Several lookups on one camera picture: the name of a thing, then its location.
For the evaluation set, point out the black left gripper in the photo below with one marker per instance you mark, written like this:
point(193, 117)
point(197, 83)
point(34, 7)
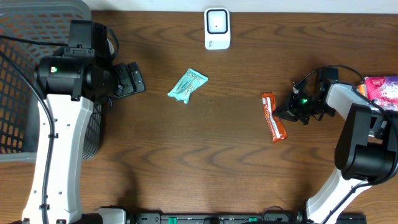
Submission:
point(125, 81)

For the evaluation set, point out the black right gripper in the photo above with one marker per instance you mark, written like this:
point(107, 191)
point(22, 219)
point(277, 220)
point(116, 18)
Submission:
point(294, 106)

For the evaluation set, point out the orange brown snack bag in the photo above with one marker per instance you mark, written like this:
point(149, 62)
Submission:
point(275, 125)

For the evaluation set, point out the orange tissue pack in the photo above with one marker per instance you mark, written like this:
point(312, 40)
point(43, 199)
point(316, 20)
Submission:
point(363, 89)

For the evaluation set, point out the teal snack wrapper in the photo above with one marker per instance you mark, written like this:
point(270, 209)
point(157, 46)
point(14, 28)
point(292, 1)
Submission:
point(188, 83)

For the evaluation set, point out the red purple pad package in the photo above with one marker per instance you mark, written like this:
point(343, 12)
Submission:
point(383, 90)

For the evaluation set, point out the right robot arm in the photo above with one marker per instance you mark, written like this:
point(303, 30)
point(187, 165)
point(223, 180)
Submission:
point(366, 152)

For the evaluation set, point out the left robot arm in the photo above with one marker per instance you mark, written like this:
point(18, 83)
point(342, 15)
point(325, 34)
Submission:
point(70, 86)

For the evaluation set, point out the grey plastic mesh basket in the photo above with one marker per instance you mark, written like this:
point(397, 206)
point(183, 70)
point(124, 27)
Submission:
point(30, 30)

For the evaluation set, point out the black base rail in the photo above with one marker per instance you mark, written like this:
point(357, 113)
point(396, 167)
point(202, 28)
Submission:
point(156, 218)

